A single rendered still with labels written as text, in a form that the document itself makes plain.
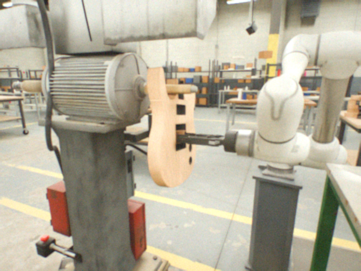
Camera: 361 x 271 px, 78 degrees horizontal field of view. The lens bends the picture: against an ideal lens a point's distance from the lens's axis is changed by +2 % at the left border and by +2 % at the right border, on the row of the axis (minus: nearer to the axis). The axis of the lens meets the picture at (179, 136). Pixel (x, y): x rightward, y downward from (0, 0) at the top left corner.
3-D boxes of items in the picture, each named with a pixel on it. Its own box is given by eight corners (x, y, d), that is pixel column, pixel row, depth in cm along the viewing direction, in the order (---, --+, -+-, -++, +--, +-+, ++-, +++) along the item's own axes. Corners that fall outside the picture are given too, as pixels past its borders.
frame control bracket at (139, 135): (129, 142, 103) (129, 133, 102) (150, 133, 120) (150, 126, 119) (136, 142, 102) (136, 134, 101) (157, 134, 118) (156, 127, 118)
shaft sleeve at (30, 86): (35, 85, 113) (29, 94, 111) (25, 77, 108) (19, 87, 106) (60, 85, 106) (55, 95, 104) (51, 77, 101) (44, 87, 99)
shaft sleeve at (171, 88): (149, 87, 85) (146, 94, 84) (146, 82, 82) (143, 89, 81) (193, 88, 78) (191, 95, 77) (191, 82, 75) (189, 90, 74)
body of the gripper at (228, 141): (233, 155, 72) (206, 151, 76) (238, 151, 80) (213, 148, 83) (235, 132, 71) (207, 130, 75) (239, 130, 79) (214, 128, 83)
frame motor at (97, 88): (41, 120, 91) (31, 54, 85) (91, 112, 115) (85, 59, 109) (122, 128, 76) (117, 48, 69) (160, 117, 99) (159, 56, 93)
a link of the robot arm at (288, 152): (257, 141, 80) (257, 115, 71) (306, 145, 74) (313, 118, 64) (253, 166, 74) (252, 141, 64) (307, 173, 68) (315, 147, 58)
